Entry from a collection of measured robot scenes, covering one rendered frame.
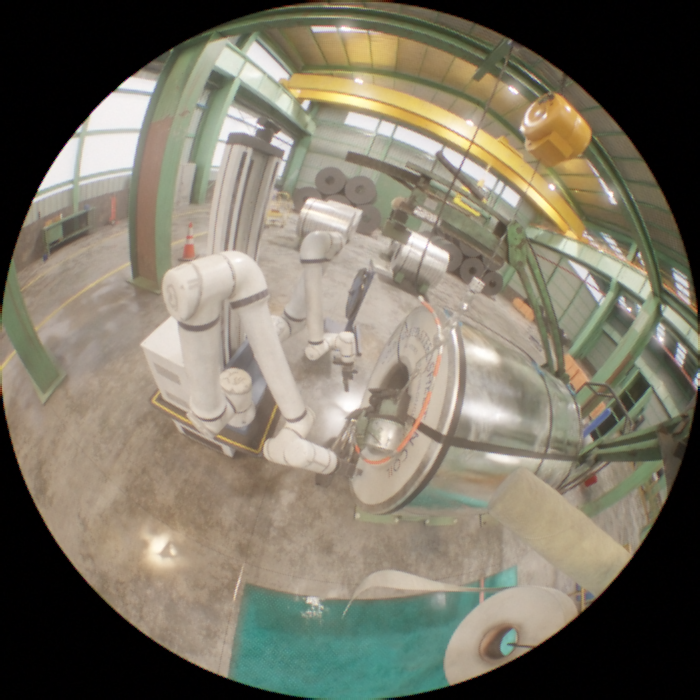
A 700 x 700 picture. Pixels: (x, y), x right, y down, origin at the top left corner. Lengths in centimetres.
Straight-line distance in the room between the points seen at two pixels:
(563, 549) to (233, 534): 162
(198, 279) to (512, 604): 71
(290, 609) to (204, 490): 99
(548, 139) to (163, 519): 235
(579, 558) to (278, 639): 176
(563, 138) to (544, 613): 80
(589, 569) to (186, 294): 58
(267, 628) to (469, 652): 152
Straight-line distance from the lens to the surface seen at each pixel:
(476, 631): 37
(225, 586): 172
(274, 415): 153
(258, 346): 63
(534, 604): 33
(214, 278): 50
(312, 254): 101
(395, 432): 82
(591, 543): 16
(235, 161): 76
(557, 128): 68
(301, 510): 167
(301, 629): 180
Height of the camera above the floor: 164
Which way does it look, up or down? 37 degrees down
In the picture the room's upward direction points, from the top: 25 degrees clockwise
